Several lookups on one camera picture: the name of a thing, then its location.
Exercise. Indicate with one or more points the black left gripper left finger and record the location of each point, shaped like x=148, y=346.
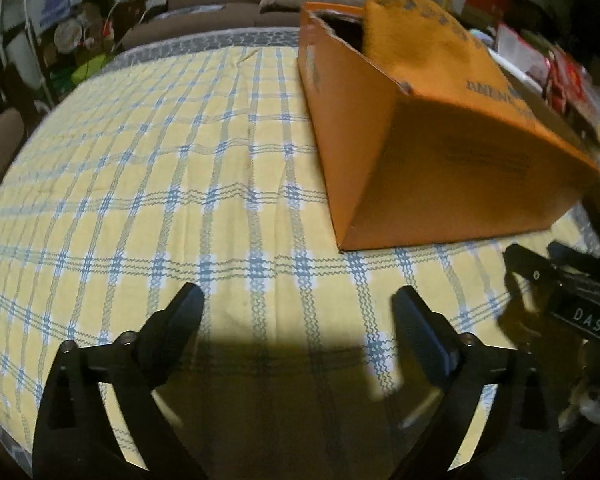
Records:
x=73, y=436

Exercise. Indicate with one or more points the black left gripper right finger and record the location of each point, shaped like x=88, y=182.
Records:
x=519, y=439

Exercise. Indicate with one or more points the orange cardboard box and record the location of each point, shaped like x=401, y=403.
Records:
x=405, y=165

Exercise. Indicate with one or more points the yellow plaid tablecloth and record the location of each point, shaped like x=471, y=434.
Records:
x=203, y=168

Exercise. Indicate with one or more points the green bag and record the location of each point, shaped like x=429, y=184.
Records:
x=75, y=76

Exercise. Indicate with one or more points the white metal rack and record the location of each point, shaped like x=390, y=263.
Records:
x=19, y=47

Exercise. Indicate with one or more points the round tin with label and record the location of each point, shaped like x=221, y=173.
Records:
x=68, y=35

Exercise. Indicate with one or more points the grey pebble pattern table cover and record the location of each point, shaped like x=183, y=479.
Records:
x=249, y=37

